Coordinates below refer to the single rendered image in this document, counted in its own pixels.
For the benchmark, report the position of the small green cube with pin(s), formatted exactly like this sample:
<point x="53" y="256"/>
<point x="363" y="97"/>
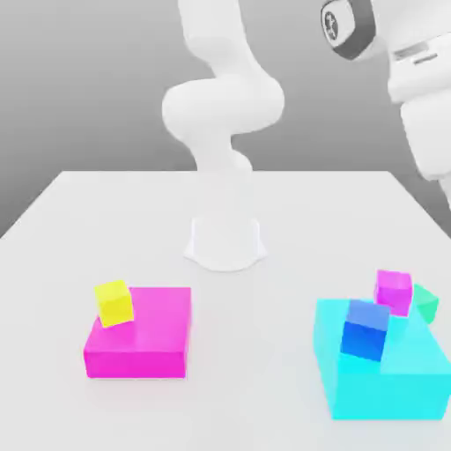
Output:
<point x="426" y="304"/>

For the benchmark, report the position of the large magenta box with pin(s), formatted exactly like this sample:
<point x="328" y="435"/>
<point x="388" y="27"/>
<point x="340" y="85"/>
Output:
<point x="155" y="331"/>

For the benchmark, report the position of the small magenta cube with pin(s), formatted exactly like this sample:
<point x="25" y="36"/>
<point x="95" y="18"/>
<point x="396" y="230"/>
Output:
<point x="394" y="292"/>

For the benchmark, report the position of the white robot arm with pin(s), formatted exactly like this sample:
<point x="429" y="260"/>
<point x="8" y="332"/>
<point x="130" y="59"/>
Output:
<point x="225" y="105"/>

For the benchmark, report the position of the large cyan box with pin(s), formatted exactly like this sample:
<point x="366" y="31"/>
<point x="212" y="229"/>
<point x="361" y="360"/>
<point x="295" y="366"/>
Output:
<point x="398" y="384"/>

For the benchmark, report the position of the small yellow cube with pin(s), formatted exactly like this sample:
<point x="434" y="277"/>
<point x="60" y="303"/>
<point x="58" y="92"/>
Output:
<point x="114" y="304"/>

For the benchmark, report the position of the small blue cube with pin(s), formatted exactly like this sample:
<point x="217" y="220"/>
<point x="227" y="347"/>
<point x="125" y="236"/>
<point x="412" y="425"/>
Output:
<point x="364" y="334"/>

